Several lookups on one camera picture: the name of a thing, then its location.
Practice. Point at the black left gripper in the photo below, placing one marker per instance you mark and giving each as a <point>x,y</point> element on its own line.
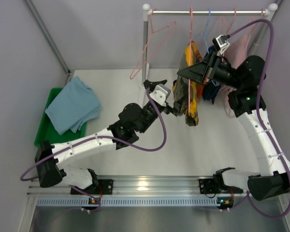
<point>166,106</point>

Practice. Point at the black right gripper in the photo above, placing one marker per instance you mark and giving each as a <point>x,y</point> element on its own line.
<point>210,70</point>

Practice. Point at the yellow camouflage trousers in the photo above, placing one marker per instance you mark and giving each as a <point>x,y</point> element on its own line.
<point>187,93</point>

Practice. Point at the light blue trousers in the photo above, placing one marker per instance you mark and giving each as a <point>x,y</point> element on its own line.
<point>76,104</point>

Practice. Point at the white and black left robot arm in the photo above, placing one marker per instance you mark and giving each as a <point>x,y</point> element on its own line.
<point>54,161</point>

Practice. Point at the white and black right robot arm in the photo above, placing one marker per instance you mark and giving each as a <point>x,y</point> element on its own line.
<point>273,178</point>

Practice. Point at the orange camouflage trousers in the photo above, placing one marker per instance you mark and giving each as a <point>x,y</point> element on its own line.
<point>200,91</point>

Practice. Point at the navy blue trousers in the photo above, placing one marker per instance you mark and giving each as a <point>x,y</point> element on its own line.
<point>210,91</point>

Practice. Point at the light blue hanger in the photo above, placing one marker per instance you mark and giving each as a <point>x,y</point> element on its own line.
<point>204,33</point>

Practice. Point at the pink trousers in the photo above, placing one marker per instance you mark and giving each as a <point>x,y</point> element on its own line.
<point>235,54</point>

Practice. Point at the green plastic bin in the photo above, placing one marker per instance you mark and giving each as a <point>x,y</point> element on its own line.
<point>47,132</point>

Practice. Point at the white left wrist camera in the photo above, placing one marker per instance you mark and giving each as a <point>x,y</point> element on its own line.
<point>160,94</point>

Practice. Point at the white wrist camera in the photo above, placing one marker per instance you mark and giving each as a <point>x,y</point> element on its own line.
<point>160,94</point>
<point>221,43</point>

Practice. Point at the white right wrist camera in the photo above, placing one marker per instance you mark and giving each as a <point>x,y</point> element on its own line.
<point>221,43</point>

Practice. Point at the aluminium mounting rail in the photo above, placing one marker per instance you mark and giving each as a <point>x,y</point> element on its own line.
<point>132,186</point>

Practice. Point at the grey slotted cable duct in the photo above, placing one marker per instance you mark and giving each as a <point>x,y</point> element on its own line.
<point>129,201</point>

